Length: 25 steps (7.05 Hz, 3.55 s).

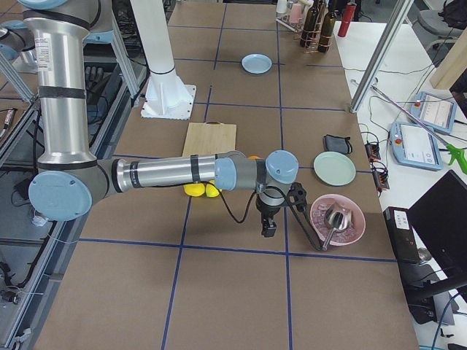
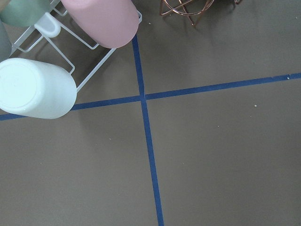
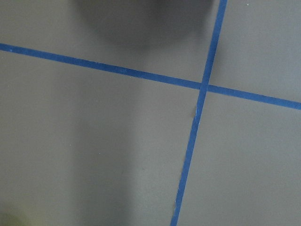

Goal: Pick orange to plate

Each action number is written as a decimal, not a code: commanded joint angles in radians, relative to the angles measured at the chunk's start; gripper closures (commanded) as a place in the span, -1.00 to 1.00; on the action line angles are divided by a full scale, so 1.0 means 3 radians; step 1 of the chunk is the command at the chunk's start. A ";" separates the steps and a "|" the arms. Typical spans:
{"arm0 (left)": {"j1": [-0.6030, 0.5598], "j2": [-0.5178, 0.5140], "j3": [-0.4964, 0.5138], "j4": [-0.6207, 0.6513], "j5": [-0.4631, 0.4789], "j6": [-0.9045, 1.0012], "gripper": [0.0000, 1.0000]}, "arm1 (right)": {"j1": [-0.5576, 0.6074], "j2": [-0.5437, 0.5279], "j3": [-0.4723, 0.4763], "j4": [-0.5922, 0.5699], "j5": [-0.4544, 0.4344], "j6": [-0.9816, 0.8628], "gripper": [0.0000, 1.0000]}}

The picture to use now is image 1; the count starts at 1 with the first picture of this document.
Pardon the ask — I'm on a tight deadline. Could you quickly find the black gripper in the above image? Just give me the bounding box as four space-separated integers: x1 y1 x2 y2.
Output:
255 192 287 237

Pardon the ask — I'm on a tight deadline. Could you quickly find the light blue plate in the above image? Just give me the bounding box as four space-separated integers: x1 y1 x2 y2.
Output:
241 53 272 75

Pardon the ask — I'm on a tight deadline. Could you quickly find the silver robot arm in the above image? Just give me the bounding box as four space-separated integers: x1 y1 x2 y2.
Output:
22 1 298 237

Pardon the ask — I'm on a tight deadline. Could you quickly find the light green plate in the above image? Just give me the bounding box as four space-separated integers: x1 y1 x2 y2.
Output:
313 152 356 186

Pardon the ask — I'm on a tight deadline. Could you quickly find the pink bowl with ice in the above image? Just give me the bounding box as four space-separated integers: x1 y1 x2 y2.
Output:
310 194 366 246

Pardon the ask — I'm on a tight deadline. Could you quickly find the yellow lemon outer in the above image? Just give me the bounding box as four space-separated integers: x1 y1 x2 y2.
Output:
205 184 221 198

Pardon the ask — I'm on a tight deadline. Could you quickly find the metal ice scoop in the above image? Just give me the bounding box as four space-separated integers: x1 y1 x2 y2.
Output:
322 202 352 251

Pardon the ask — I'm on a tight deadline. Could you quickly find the yellow lemon near board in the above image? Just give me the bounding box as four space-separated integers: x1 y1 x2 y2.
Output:
183 183 205 197

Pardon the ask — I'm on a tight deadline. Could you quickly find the dark grey folded cloth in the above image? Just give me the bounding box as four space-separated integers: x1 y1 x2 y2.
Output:
323 134 352 155

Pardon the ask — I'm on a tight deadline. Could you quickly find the bamboo cutting board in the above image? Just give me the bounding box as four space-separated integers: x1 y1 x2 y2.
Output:
182 122 237 156

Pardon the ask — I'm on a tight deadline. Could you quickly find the black desktop box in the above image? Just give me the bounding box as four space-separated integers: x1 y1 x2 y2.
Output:
383 206 420 264

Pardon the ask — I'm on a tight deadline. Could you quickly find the teach pendant near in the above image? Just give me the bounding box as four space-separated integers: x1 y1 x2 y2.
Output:
390 122 444 171

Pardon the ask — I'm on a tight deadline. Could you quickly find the teach pendant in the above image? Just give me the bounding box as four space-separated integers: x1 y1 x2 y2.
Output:
390 122 444 171
410 91 457 135

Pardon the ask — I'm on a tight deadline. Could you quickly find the black computer monitor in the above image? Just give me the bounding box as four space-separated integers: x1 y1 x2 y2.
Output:
408 170 467 276

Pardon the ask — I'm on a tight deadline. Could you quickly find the teach pendant far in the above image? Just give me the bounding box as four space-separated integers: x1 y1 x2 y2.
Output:
410 91 457 135

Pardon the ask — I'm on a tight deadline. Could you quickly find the dark wine bottle left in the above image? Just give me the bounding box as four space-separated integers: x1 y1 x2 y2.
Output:
300 0 320 47

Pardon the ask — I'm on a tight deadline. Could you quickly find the dark wine bottle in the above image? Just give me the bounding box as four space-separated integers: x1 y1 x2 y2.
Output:
317 1 337 53
300 0 320 47

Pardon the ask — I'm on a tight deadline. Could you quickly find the dark wine bottle right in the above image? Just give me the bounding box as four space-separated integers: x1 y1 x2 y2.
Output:
317 1 337 53

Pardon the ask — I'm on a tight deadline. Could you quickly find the pink cup on rack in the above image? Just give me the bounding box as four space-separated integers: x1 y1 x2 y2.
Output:
289 3 302 24

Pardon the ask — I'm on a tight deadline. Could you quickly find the white cup on rack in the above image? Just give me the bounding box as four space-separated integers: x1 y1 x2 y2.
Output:
276 0 287 15

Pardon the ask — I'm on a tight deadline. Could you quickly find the red thermos bottle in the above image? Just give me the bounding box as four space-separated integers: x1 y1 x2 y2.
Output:
338 1 357 37

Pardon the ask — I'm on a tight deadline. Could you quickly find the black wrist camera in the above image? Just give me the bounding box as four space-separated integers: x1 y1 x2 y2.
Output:
287 182 307 213

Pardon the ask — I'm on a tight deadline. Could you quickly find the black camera cable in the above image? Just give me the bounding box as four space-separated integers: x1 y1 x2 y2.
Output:
217 181 329 252

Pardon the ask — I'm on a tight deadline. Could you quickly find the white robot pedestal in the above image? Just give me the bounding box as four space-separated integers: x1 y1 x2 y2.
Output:
131 0 196 120

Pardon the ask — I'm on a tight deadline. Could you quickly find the copper wire bottle rack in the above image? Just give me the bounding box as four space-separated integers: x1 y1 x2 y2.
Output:
305 1 329 53

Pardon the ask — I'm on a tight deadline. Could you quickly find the green handled reacher tool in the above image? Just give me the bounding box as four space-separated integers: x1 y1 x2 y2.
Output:
371 85 467 174

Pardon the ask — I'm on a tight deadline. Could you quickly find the aluminium frame post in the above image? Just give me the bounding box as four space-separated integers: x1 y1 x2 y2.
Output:
350 0 414 113

